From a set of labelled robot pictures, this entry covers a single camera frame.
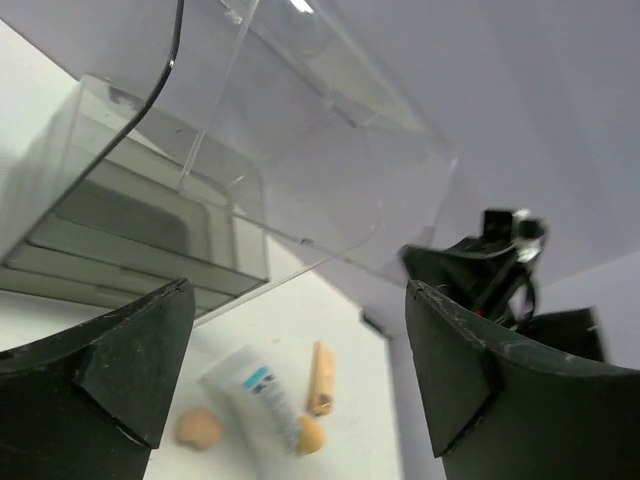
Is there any clear acrylic drawer organizer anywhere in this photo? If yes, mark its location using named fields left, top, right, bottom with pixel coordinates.
left=1, top=1, right=456, bottom=315

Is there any beige sponge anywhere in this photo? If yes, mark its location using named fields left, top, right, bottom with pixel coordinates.
left=174, top=407, right=223, bottom=451
left=297, top=415, right=325, bottom=455

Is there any beige makeup tube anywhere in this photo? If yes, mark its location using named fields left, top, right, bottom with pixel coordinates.
left=307, top=340, right=336, bottom=416

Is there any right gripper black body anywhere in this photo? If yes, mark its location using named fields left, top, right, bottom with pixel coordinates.
left=399, top=237, right=540, bottom=330

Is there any blue label right corner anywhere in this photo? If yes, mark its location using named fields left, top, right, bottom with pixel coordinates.
left=360, top=313, right=389, bottom=339

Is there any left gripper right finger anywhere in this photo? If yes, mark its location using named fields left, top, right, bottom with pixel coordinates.
left=405, top=281, right=639, bottom=479

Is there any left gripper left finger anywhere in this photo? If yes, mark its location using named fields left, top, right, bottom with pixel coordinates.
left=1, top=279, right=195, bottom=479

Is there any white blue packet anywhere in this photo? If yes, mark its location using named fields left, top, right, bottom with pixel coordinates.
left=199, top=346, right=301, bottom=460

